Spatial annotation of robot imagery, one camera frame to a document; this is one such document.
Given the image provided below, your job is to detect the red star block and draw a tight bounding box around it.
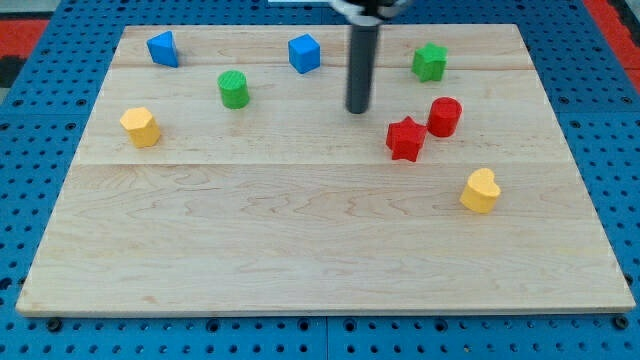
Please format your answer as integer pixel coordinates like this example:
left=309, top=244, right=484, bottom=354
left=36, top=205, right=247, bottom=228
left=386, top=116, right=428, bottom=162

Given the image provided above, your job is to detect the green star block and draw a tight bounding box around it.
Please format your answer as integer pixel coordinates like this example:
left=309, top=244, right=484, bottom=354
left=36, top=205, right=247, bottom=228
left=411, top=43, right=448, bottom=82

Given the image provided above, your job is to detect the light wooden board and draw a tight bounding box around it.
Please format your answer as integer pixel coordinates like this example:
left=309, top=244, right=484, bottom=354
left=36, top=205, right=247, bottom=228
left=16, top=24, right=635, bottom=318

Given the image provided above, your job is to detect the blue cube block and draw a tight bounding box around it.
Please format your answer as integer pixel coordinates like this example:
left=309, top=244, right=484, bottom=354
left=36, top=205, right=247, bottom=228
left=288, top=34, right=321, bottom=74

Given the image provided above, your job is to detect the green cylinder block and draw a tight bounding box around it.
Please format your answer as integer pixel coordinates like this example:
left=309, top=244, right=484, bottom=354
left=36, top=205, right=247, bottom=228
left=217, top=70, right=250, bottom=109

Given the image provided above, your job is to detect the red cylinder block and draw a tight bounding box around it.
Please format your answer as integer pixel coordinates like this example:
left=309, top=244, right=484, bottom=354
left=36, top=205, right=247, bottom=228
left=427, top=97, right=462, bottom=138

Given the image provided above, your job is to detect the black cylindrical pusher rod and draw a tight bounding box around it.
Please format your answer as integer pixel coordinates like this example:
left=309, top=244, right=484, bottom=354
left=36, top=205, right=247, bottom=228
left=345, top=25, right=379, bottom=114

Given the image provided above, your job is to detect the yellow heart block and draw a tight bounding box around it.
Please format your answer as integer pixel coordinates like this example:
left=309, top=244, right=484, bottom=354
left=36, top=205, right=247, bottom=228
left=459, top=168, right=501, bottom=214

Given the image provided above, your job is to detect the yellow hexagon block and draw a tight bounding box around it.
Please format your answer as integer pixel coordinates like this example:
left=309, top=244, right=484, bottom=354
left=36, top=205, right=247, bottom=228
left=120, top=107, right=161, bottom=148

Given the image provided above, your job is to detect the blue triangle block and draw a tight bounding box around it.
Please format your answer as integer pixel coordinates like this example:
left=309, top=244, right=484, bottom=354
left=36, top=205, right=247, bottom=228
left=146, top=31, right=179, bottom=68

